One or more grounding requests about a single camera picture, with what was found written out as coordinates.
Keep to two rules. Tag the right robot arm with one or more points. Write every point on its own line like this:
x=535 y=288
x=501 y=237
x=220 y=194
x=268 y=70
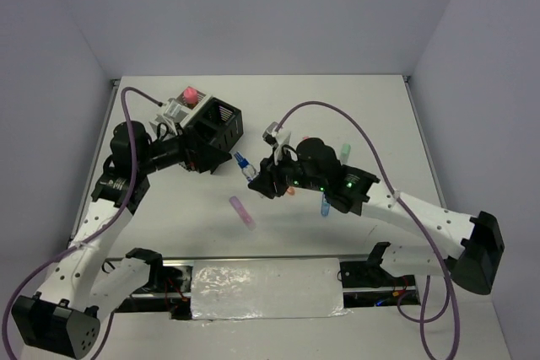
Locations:
x=466 y=248

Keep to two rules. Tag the purple highlighter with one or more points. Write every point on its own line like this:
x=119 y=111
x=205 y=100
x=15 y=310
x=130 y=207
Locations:
x=243 y=214

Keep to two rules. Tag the silver foil covered plate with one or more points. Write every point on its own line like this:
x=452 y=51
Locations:
x=266 y=289

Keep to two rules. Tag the white slotted container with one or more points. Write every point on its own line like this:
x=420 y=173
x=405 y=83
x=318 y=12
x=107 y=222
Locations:
x=162 y=131

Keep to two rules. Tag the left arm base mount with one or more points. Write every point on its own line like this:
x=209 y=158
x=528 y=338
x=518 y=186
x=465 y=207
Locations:
x=170 y=294

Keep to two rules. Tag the green highlighter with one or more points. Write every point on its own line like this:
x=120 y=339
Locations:
x=344 y=153

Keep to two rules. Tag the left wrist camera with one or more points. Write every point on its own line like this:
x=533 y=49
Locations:
x=170 y=113

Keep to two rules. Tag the pink cap glue bottle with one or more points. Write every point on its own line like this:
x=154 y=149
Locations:
x=190 y=95

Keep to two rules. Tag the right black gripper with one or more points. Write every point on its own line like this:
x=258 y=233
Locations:
x=265 y=185

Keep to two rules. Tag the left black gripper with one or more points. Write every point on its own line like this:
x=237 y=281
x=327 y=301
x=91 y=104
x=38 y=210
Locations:
x=201 y=156

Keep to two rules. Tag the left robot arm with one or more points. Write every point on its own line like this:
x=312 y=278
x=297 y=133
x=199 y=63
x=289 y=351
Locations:
x=65 y=313

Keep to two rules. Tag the blue utility knife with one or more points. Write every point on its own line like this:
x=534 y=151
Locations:
x=325 y=206

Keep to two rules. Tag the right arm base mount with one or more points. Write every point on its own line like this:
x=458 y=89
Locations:
x=367 y=286

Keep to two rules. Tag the blue cap spray bottle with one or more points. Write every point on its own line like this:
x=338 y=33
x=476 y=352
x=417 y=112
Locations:
x=246 y=168

